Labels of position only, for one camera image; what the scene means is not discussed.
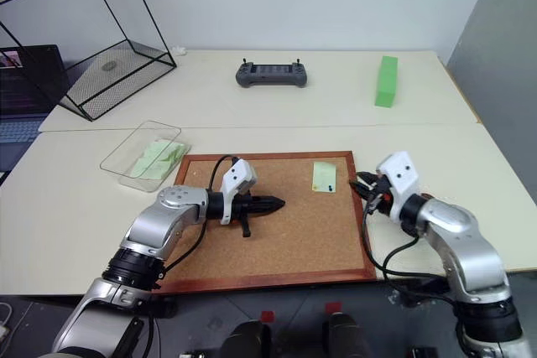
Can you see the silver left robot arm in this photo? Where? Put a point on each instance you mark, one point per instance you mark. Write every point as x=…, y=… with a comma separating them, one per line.
x=168, y=224

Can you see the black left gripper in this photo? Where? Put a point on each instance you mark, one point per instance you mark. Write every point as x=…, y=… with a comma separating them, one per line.
x=245, y=209

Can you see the dark laptop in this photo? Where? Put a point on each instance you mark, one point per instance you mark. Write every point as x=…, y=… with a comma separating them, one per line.
x=21, y=98

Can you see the crumpled green paper note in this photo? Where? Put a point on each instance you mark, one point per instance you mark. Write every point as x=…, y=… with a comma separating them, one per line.
x=149, y=163
x=176, y=152

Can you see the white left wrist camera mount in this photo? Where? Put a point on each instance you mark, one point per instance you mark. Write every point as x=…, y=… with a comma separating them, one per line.
x=237, y=175

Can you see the red square tag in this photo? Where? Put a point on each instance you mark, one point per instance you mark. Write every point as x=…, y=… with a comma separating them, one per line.
x=267, y=315
x=333, y=307

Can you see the grey handheld remote controller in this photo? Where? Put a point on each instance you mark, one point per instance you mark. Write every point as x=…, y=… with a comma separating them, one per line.
x=270, y=73

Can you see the green rectangular box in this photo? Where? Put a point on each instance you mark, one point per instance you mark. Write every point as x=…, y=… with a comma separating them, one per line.
x=387, y=81

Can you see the dark rounded shape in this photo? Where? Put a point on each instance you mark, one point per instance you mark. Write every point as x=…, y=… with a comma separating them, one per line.
x=346, y=335
x=249, y=339

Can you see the wood-framed cork board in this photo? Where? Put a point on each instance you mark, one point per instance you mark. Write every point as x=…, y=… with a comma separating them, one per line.
x=289, y=245

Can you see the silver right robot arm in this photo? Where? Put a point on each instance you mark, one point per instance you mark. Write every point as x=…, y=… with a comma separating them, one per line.
x=461, y=240

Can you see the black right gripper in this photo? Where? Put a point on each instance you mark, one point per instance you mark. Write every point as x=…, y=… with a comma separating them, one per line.
x=379, y=194

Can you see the small white object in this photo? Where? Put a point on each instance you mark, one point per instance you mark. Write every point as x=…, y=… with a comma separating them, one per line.
x=180, y=50

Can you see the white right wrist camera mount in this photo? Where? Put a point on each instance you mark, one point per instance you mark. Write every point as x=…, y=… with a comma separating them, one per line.
x=402, y=177

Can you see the clear plastic box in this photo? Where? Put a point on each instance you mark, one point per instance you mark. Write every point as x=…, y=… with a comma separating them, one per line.
x=126, y=157

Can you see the green sticky note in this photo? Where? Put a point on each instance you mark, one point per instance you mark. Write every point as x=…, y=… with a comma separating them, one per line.
x=324, y=175

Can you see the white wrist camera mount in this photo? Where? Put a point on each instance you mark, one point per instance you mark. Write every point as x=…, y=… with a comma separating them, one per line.
x=402, y=177
x=237, y=175

